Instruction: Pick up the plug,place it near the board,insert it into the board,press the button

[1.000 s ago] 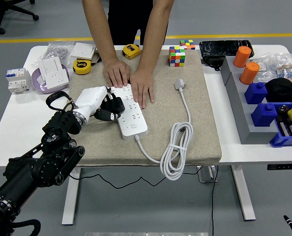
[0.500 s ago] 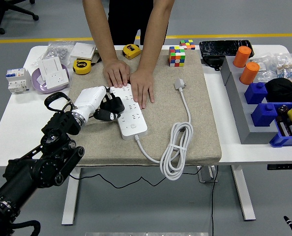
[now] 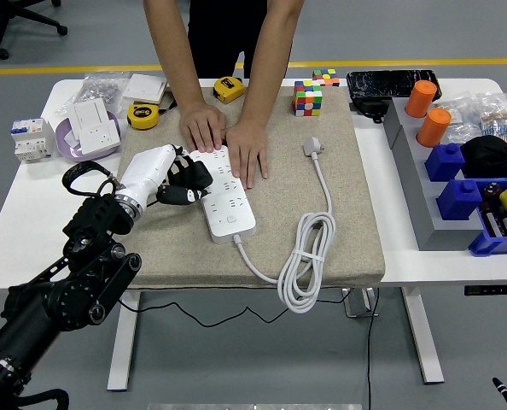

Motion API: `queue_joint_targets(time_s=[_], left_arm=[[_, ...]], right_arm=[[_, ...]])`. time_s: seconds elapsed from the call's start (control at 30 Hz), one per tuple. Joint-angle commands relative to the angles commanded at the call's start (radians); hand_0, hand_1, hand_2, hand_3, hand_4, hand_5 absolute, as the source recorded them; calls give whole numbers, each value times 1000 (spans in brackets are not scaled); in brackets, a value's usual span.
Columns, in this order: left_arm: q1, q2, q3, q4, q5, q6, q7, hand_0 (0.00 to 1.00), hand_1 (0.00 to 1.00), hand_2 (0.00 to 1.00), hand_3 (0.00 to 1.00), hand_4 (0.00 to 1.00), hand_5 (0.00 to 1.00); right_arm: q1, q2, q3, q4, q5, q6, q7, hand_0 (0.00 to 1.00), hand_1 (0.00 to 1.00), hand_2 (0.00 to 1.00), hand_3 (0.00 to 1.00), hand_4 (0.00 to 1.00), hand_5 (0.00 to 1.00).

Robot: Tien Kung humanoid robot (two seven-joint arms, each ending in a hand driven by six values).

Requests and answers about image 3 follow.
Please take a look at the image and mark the white wall socket panel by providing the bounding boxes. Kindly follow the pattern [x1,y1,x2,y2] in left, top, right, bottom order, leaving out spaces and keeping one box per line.
[78,119,122,155]

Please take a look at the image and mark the person's left hand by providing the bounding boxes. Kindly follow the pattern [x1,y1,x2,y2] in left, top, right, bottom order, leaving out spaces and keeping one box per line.
[224,119,270,190]

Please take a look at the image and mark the person's right hand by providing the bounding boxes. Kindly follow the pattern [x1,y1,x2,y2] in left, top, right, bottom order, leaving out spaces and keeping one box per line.
[178,102,228,154]

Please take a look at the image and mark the black cracked tray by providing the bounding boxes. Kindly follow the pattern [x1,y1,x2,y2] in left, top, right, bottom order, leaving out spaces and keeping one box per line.
[346,69,443,103]

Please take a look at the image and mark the large colourful puzzle cube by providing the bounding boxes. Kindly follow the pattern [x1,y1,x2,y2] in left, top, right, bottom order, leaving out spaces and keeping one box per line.
[293,79,324,117]

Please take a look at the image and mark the white circuit breaker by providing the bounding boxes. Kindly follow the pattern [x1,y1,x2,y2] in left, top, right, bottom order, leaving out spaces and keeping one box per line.
[9,118,56,164]

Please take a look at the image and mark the white switch panel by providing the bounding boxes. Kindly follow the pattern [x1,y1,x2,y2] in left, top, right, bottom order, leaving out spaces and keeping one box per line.
[120,73,169,104]

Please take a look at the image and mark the orange cylinder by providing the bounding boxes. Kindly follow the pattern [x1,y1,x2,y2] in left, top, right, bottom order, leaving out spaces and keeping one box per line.
[405,79,439,120]
[416,107,453,149]

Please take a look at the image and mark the black office chair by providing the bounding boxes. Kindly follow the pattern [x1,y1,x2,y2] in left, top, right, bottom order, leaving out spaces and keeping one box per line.
[0,0,69,61]

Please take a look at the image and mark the thin black adapter cord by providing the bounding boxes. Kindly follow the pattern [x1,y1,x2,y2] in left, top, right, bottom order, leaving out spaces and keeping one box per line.
[117,198,348,331]

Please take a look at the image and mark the metal bracket under table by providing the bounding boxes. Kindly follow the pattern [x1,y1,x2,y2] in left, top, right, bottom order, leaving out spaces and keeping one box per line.
[341,287,381,319]

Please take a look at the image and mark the white table leg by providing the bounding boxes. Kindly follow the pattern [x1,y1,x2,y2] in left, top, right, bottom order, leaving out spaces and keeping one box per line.
[400,286,446,384]
[107,291,143,392]

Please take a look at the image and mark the grey stepped block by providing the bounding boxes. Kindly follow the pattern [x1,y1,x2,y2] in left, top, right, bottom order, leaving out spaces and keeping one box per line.
[382,97,485,252]

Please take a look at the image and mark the clear bag of screws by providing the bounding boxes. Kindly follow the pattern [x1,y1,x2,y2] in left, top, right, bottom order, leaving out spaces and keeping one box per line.
[55,72,131,119]

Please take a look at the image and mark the grey-brown mat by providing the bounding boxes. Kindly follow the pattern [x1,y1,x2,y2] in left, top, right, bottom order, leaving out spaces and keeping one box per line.
[110,85,387,291]

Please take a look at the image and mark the blue plastic block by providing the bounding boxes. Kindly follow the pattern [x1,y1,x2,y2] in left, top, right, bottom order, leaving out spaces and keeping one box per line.
[424,142,467,183]
[435,178,484,221]

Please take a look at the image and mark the dark brown bottle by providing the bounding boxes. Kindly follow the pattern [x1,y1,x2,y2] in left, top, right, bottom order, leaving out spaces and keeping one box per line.
[482,182,503,202]

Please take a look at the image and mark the small colourful puzzle cube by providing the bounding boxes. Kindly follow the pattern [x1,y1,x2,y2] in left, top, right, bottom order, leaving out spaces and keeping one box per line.
[312,67,341,88]

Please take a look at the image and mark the black cloth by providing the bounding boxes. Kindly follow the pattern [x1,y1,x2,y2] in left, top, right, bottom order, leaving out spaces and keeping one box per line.
[460,135,507,179]

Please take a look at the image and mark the clear plastic bag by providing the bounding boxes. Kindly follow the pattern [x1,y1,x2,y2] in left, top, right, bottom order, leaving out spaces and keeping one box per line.
[434,96,484,144]

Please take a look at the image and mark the black power adapter plug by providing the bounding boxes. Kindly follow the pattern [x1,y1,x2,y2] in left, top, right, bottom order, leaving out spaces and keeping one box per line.
[170,161,215,191]

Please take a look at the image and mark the black table control panel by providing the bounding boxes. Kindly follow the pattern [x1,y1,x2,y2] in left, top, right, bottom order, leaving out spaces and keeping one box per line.
[463,284,507,296]

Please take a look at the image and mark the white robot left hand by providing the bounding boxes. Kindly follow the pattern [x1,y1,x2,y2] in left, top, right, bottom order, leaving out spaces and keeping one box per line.
[115,143,215,211]

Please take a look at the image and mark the white power strip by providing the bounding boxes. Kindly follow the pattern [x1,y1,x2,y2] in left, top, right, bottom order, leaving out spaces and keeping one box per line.
[189,145,257,244]

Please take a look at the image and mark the black hanging cable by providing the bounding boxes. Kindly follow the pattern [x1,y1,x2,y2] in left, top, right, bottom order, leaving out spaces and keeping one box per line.
[365,288,382,410]

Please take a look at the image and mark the square yellow tape measure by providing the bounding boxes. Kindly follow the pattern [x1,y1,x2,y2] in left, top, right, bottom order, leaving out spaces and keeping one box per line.
[213,75,247,104]

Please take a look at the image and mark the clear bag of resistors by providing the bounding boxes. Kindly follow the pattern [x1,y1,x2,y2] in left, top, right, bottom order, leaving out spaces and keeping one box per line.
[477,92,507,144]

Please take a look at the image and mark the round yellow tape measure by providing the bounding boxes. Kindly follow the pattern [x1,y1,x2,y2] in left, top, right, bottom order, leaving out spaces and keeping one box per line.
[126,102,160,131]

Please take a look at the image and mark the person's torso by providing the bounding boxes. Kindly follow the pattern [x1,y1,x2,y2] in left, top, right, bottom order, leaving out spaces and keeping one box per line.
[187,0,270,80]

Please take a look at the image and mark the white power strip cord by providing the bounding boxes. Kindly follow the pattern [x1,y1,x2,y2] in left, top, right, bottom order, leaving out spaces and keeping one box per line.
[232,135,337,315]

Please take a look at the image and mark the blue plastic bin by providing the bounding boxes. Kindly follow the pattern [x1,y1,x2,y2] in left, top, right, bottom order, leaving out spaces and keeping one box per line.
[468,177,507,257]

